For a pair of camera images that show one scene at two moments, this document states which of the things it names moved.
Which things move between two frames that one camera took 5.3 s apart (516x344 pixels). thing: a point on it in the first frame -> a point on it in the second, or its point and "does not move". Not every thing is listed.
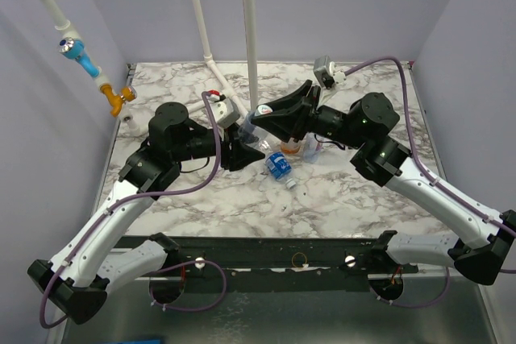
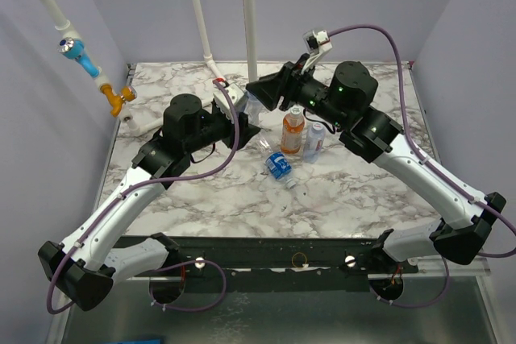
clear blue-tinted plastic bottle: (258, 136) -> (251, 106)
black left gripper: (240, 155) -> (246, 131)
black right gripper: (305, 114) -> (287, 88)
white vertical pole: (249, 8) does not move
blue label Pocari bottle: (280, 168) does not move
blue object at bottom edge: (143, 341) does not move
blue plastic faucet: (73, 49) does not move
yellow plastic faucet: (116, 101) does not move
